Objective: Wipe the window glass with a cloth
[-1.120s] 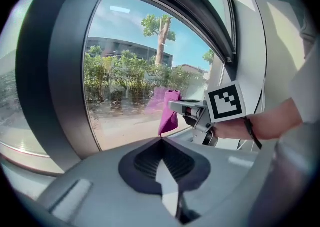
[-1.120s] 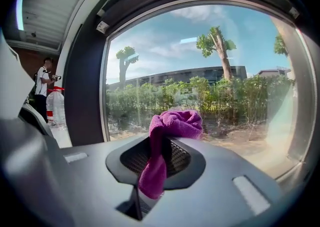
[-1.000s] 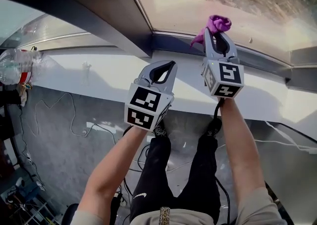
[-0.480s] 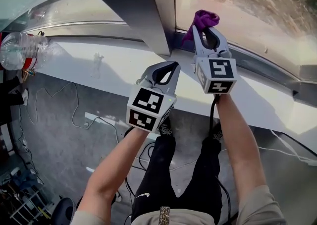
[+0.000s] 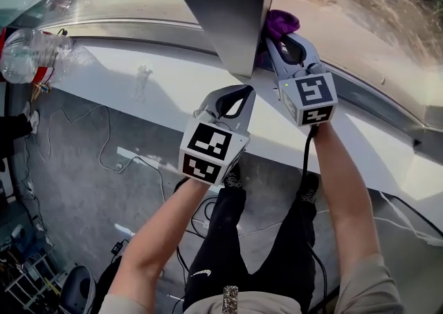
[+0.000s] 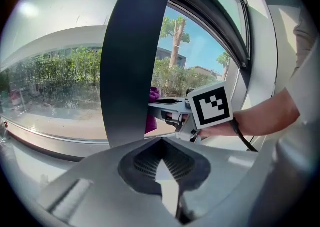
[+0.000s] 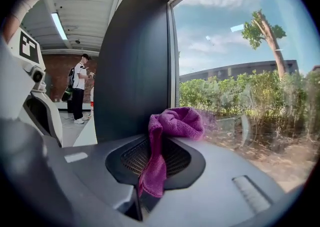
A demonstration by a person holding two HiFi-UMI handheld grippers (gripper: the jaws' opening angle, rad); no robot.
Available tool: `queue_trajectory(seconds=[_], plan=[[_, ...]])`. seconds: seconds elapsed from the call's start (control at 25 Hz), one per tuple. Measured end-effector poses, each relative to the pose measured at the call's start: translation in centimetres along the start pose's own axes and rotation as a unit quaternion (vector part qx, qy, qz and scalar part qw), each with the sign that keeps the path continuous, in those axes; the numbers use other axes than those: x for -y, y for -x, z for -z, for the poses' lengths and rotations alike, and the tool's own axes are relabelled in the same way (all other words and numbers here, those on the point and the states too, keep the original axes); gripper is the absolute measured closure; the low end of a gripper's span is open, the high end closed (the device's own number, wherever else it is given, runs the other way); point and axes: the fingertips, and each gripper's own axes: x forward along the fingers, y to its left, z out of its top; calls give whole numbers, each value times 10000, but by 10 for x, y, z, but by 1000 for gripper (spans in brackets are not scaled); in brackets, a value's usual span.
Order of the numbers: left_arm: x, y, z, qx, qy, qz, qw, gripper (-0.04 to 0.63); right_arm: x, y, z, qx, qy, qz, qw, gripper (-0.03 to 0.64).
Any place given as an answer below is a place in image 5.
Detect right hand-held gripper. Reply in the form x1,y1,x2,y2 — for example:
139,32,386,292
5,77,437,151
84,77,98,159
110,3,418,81
264,31,339,128

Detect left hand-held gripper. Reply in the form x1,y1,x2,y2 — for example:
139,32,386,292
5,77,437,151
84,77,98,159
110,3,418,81
179,84,257,187

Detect purple cloth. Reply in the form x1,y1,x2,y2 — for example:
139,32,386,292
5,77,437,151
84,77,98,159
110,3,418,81
255,9,301,65

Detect clear window glass pane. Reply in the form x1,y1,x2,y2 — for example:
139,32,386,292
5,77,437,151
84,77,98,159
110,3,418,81
266,0,443,120

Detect person's left forearm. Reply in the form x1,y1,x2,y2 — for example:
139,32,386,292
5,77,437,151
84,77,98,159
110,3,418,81
116,177,222,296

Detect person's right forearm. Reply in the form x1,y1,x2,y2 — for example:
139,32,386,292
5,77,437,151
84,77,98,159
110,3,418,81
313,124,381,288

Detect white window sill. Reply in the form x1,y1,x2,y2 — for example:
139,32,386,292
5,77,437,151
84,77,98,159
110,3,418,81
51,37,443,201

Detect person's black left shoe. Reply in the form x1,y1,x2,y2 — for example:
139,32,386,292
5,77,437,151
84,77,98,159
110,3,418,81
221,163,243,189

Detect person's black shoe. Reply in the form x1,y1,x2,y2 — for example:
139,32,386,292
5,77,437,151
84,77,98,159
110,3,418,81
297,172,320,203
221,163,243,189

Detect person's black right shoe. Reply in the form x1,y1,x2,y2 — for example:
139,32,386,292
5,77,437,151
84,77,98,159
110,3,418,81
297,172,320,203

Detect person's black trousers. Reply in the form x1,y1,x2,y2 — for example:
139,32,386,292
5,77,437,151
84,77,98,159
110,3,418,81
181,186,323,314

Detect gold pendant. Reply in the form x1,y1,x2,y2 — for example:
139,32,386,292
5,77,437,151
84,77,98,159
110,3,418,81
223,284,239,314

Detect clear plastic bottle red label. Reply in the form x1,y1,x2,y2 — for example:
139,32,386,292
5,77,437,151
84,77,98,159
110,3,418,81
0,27,75,85

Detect person's grey sweatshirt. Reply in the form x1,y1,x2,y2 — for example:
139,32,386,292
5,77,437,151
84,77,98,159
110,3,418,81
98,253,406,314

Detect beige tall cabinet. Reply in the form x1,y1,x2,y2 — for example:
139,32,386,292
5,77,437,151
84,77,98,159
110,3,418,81
373,191,443,314

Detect black window frame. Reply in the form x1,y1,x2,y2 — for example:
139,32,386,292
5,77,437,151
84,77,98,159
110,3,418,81
0,0,443,149

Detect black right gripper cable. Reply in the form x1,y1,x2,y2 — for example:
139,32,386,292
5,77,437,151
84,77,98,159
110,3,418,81
300,124,328,310

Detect white floor cable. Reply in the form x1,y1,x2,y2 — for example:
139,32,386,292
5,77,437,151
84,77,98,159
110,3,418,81
34,103,167,203

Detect small colourful keychain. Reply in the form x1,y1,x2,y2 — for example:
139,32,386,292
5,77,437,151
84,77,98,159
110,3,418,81
31,81,52,102

